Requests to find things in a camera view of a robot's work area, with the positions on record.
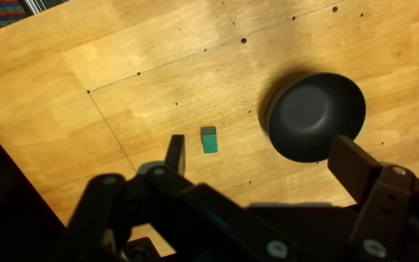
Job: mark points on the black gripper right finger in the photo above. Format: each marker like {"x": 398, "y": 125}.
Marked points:
{"x": 353, "y": 166}

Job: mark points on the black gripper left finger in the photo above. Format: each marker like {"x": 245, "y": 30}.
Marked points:
{"x": 175, "y": 155}

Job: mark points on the small green block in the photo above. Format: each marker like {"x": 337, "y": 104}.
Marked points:
{"x": 209, "y": 136}

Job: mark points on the black bowl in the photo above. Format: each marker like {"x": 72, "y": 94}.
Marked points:
{"x": 306, "y": 113}

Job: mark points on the striped colourful mat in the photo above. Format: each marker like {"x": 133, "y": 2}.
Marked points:
{"x": 15, "y": 10}

